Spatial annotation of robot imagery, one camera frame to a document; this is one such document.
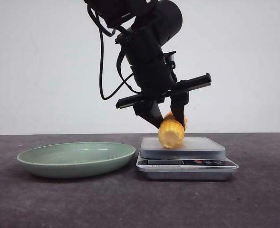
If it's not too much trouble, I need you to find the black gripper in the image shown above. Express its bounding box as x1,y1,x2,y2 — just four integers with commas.
116,51,212,128

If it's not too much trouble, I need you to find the yellow corn cob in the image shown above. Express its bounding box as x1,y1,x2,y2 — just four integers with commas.
158,111,187,149

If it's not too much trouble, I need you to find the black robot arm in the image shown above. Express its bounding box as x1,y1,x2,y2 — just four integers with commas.
86,0,211,128

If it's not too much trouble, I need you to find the silver digital kitchen scale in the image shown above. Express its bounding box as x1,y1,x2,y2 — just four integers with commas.
136,136,239,181

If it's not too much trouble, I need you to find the pale green plate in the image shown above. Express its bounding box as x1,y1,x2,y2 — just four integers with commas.
17,142,136,179

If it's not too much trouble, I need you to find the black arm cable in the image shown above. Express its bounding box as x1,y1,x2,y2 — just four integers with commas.
87,4,140,101

